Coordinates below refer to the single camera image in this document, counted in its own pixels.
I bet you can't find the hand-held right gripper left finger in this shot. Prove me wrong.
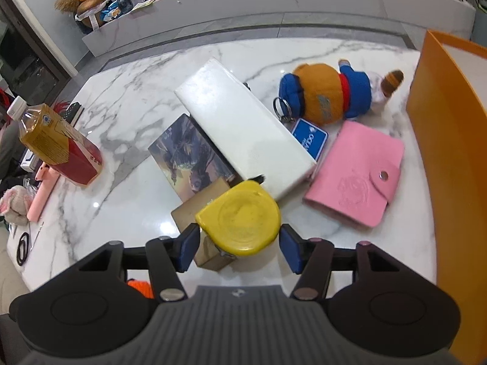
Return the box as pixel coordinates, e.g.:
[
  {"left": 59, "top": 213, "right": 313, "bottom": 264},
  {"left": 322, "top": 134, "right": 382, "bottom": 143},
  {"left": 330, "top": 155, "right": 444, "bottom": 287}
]
[{"left": 78, "top": 224, "right": 201, "bottom": 302}]

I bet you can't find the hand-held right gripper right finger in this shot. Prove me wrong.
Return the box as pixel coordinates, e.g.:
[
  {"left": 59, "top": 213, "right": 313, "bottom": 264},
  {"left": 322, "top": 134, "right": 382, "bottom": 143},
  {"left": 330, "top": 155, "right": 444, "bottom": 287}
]
[{"left": 279, "top": 224, "right": 415, "bottom": 300}]

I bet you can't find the yellow tape measure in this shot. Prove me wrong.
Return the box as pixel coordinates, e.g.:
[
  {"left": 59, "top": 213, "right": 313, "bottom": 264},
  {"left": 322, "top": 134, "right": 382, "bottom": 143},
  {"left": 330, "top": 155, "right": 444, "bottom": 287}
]
[{"left": 195, "top": 175, "right": 282, "bottom": 257}]

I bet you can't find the pink snap wallet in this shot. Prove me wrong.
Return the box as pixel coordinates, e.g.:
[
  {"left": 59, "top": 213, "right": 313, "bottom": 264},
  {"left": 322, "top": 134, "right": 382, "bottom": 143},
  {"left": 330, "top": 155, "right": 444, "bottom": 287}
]
[{"left": 303, "top": 120, "right": 405, "bottom": 230}]

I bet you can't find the orange blue plush toy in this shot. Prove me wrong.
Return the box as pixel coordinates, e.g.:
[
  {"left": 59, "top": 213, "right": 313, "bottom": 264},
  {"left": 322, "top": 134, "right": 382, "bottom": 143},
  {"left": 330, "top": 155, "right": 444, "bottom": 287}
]
[{"left": 279, "top": 59, "right": 405, "bottom": 124}]

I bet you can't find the yellow bench seat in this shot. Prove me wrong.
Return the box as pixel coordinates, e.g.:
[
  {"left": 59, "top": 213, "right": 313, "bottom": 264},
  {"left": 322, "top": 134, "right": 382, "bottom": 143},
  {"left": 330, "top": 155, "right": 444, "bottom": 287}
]
[{"left": 405, "top": 30, "right": 487, "bottom": 363}]

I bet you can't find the small brown cardboard box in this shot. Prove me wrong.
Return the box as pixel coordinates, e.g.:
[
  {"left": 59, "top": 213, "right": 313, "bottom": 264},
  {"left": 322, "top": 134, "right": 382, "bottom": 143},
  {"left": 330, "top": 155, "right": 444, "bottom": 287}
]
[{"left": 170, "top": 178, "right": 238, "bottom": 272}]

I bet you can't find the orange knitted item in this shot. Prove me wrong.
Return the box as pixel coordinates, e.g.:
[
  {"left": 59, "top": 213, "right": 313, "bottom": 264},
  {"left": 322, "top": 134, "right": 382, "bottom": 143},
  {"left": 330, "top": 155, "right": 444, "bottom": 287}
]
[{"left": 127, "top": 279, "right": 155, "bottom": 299}]

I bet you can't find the dark illustrated flat box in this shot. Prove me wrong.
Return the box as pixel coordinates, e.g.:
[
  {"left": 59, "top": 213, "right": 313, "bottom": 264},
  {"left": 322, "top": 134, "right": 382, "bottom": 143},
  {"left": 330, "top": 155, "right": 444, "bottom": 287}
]
[{"left": 148, "top": 113, "right": 244, "bottom": 202}]

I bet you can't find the blue plastic card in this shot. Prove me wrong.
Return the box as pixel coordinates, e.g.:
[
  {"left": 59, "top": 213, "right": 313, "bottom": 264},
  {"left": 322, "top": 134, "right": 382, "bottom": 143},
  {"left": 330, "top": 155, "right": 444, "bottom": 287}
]
[{"left": 291, "top": 118, "right": 328, "bottom": 160}]

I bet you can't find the long white box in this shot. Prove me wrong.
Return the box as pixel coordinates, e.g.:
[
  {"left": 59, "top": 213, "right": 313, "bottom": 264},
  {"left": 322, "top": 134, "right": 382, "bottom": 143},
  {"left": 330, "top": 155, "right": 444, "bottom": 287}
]
[{"left": 174, "top": 58, "right": 317, "bottom": 202}]

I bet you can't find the pink stick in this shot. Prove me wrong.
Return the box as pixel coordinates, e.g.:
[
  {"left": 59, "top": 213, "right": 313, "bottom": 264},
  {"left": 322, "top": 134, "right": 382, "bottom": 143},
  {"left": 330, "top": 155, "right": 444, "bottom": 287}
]
[{"left": 26, "top": 163, "right": 61, "bottom": 222}]

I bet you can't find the tea bottle red label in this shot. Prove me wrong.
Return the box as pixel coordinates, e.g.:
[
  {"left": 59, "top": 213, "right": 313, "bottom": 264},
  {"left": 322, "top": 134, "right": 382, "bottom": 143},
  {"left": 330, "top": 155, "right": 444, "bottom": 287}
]
[{"left": 7, "top": 97, "right": 104, "bottom": 187}]

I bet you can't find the black remote control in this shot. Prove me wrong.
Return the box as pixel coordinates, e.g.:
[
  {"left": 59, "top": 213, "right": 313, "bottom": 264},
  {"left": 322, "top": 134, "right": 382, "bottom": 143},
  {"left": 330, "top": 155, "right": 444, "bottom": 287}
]
[{"left": 61, "top": 102, "right": 85, "bottom": 124}]

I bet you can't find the grey pink plush toy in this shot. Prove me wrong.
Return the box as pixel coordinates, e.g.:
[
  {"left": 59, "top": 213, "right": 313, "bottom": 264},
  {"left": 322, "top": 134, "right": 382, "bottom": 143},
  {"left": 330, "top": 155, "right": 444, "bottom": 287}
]
[{"left": 0, "top": 185, "right": 35, "bottom": 226}]

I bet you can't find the white marble tv console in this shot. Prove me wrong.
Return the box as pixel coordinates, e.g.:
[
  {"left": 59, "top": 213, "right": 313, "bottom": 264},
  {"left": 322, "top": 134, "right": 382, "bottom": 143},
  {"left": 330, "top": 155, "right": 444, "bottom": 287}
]
[{"left": 82, "top": 0, "right": 476, "bottom": 57}]

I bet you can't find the blue white plush bag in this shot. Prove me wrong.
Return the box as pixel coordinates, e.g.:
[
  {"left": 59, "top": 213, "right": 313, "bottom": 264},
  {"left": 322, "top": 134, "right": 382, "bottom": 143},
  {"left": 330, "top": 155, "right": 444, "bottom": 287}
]
[{"left": 101, "top": 0, "right": 134, "bottom": 21}]

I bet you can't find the gold vase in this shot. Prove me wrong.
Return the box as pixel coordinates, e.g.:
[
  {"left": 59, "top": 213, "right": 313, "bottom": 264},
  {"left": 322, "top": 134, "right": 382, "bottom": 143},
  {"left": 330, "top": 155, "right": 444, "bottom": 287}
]
[{"left": 76, "top": 0, "right": 107, "bottom": 27}]

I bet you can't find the dried wheat bundle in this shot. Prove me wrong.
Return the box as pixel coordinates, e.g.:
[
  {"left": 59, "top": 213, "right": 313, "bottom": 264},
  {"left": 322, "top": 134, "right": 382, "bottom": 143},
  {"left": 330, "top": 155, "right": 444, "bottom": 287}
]
[{"left": 54, "top": 0, "right": 86, "bottom": 14}]

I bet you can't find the metal key ring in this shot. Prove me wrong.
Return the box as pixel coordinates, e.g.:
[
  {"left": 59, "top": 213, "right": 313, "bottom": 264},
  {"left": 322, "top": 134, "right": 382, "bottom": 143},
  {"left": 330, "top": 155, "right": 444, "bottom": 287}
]
[{"left": 273, "top": 97, "right": 293, "bottom": 120}]

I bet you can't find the black hair tie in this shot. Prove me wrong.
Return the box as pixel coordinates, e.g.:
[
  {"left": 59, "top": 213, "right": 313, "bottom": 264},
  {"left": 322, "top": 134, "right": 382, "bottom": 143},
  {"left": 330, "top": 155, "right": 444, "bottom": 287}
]
[{"left": 16, "top": 232, "right": 31, "bottom": 266}]

